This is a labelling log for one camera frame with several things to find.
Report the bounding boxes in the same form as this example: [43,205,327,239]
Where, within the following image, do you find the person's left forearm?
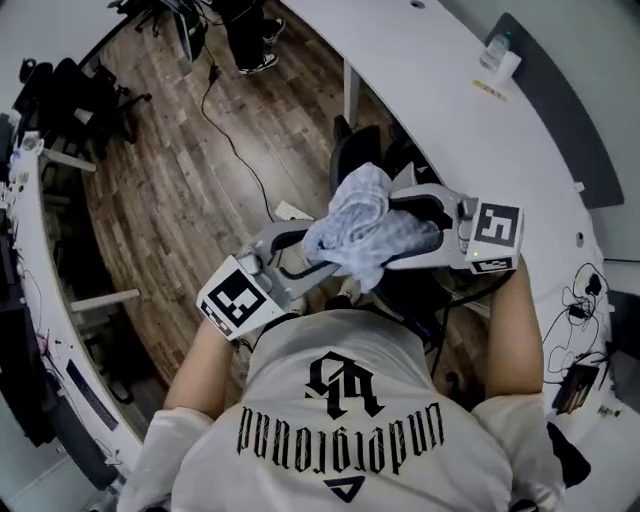
[163,319,266,422]

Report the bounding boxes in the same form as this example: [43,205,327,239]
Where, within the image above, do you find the white paper cup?
[494,49,524,86]

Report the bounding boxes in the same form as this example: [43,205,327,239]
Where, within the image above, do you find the dark brown box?
[553,362,601,416]

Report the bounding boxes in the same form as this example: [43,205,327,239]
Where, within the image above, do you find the dark grey desk divider panel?
[479,12,626,211]

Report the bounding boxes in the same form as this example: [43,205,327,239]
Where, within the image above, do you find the white office desk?
[0,142,151,501]
[279,0,640,512]

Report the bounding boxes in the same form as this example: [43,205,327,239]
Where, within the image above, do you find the light blue plaid shirt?
[302,162,444,295]

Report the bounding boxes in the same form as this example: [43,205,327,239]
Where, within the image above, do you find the clear water bottle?
[478,30,511,71]

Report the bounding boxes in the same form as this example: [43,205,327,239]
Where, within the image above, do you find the black mesh office chair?
[327,113,504,321]

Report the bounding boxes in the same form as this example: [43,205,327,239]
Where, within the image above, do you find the dark grey equipment stand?
[158,0,207,64]

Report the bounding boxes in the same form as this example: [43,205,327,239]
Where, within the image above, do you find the yellow striped strip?
[471,78,510,104]

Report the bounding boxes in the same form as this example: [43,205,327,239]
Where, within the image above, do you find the black cable with adapter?
[199,44,279,224]

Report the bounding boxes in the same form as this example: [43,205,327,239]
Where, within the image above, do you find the person's right forearm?
[482,259,546,400]

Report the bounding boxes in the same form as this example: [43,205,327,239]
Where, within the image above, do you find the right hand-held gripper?
[383,182,525,276]

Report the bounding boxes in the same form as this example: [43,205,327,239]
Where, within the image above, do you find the black monitor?
[47,394,120,491]
[0,229,57,447]

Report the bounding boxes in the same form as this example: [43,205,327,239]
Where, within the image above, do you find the tangled black charger cables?
[541,260,610,384]

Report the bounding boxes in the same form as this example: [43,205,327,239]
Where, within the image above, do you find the white power strip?
[273,199,315,222]

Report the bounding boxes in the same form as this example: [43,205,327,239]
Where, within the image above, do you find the dark keyboard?
[64,358,120,432]

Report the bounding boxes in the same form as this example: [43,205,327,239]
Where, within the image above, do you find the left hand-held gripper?
[195,218,352,342]

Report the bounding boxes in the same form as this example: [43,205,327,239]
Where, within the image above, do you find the person's white printed T-shirt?
[117,307,566,512]

